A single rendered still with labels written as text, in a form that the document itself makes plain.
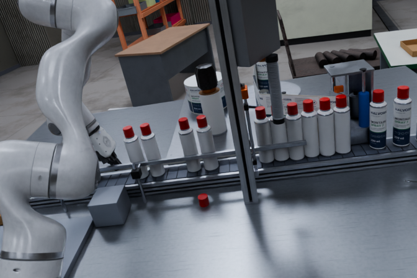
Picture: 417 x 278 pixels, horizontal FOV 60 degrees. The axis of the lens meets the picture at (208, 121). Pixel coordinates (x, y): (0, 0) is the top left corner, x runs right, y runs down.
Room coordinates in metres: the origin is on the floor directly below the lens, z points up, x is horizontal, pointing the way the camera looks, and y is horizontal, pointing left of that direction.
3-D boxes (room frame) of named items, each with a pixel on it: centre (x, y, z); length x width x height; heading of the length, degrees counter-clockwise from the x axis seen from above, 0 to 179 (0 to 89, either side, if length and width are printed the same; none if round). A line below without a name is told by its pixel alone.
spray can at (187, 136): (1.13, 0.08, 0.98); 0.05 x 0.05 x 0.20
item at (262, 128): (1.10, -0.18, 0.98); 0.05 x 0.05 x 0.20
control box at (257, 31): (1.01, -0.16, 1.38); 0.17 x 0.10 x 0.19; 137
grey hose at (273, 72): (0.99, -0.21, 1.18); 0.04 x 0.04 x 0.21
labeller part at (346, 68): (1.15, -0.50, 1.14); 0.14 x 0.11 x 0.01; 82
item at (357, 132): (1.14, -0.50, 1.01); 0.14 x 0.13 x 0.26; 82
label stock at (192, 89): (1.70, -0.02, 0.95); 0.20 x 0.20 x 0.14
